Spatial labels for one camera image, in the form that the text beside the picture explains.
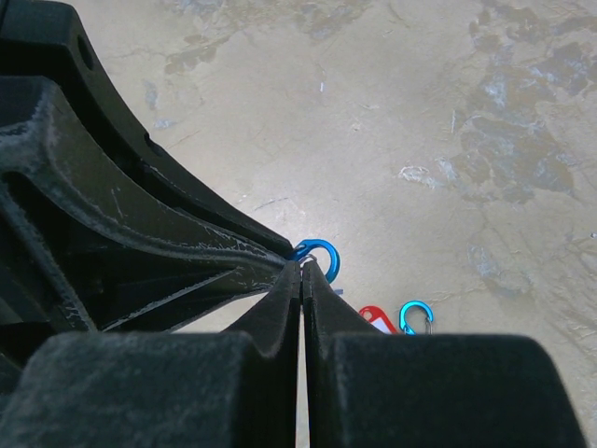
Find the dark blue S carabiner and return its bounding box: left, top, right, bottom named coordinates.
left=398, top=301, right=436, bottom=336

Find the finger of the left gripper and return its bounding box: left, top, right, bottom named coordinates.
left=1, top=1, right=292, bottom=257
left=1, top=77, right=287, bottom=373

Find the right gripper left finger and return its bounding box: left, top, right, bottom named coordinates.
left=1, top=262, right=300, bottom=447

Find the light blue S carabiner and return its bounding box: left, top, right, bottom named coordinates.
left=289, top=238, right=341, bottom=284

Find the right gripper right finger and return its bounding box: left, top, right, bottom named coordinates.
left=301, top=262, right=586, bottom=447

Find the red key tag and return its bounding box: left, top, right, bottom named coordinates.
left=359, top=305, right=397, bottom=334

